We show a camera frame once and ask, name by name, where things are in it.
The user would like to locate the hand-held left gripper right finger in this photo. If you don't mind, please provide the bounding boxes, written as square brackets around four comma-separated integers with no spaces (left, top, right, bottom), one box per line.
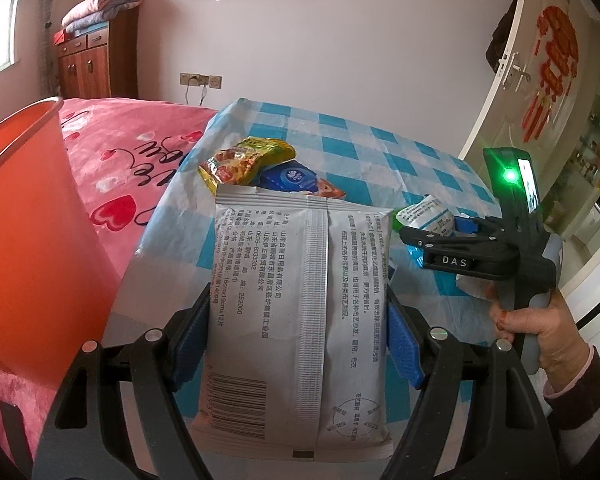
[386,287,558,480]

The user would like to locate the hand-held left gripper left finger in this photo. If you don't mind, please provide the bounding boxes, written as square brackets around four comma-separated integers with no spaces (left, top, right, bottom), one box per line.
[30,287,216,480]

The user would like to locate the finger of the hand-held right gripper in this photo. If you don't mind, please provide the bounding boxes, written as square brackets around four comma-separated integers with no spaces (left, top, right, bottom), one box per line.
[398,224,506,261]
[452,214,506,241]

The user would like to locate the green white carton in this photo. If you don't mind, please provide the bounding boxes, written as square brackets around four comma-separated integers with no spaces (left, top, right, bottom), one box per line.
[396,194,454,236]

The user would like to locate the white wipes packet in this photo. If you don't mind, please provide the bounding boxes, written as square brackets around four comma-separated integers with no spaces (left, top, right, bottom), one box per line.
[189,184,397,461]

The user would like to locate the blue tissue packet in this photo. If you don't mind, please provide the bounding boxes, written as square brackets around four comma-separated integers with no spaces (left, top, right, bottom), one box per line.
[257,159,347,202]

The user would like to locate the orange plastic bucket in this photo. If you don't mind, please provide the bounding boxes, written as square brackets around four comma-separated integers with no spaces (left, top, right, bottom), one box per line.
[0,96,127,396]

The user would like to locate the yellow noodle packet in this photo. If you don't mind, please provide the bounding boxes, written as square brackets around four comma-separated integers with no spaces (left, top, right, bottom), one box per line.
[197,136,297,197]

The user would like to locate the person's right forearm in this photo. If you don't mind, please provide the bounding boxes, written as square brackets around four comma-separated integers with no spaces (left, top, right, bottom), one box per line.
[542,345,600,480]

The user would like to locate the person's right hand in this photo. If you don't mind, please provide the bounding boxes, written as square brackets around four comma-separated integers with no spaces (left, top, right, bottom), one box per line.
[487,285,589,396]

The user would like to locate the cluttered shelf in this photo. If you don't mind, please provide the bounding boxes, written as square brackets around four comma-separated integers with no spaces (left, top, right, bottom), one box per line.
[545,95,600,241]

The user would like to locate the blue checked tablecloth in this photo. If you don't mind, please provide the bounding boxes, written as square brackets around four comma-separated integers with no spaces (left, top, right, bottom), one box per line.
[102,97,503,480]

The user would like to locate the black hanging bag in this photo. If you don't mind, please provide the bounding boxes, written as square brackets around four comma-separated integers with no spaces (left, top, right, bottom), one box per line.
[485,9,520,73]

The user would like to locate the red door decoration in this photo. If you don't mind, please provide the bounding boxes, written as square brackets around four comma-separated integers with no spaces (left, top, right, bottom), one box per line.
[522,5,581,143]

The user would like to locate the pink heart bed blanket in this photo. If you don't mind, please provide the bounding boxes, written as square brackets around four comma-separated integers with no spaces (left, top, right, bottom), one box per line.
[0,97,220,480]

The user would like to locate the wooden cabinet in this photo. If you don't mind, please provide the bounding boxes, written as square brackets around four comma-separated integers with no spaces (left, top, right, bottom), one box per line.
[56,7,140,100]

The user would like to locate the pale blue folded blanket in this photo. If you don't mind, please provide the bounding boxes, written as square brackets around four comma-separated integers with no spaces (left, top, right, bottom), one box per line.
[62,15,111,37]

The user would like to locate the pink folded blanket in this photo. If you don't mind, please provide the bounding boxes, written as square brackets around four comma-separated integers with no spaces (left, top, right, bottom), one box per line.
[62,0,145,26]

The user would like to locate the silver door handle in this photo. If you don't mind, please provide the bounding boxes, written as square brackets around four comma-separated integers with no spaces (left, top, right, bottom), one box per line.
[497,52,531,92]

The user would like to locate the white power cable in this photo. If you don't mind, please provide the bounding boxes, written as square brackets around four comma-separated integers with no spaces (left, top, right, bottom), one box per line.
[182,77,209,109]

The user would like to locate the wall socket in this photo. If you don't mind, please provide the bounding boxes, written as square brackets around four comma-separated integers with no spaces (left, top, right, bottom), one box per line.
[180,72,223,89]

